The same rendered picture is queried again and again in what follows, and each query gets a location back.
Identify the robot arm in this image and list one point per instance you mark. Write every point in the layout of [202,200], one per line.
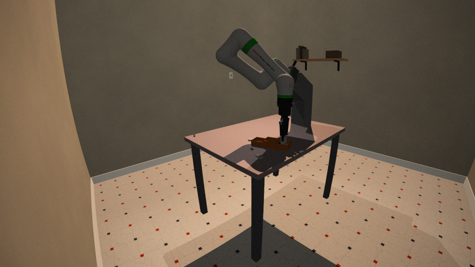
[273,69]

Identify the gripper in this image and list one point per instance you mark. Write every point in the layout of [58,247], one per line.
[283,124]

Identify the brown rack of bins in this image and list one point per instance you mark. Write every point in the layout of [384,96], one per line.
[271,143]

